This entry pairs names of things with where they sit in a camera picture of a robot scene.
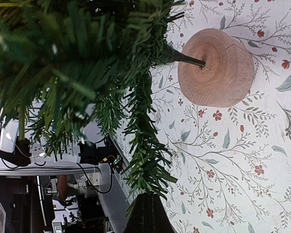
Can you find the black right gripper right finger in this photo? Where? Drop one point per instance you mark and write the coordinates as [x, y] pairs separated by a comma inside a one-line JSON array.
[[159, 222]]

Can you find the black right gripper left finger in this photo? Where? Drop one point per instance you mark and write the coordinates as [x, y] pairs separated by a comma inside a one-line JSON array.
[[139, 215]]

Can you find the small green christmas tree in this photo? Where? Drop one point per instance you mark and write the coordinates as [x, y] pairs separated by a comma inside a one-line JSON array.
[[90, 60]]

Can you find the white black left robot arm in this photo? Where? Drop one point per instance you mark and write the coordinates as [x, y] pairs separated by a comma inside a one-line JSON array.
[[27, 153]]

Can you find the floral patterned table mat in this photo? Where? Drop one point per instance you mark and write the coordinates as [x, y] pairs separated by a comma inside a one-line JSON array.
[[233, 165]]

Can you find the aluminium front rail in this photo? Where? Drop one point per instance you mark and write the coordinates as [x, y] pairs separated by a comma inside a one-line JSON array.
[[115, 198]]

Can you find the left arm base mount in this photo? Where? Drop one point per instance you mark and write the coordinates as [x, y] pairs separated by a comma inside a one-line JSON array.
[[103, 151]]

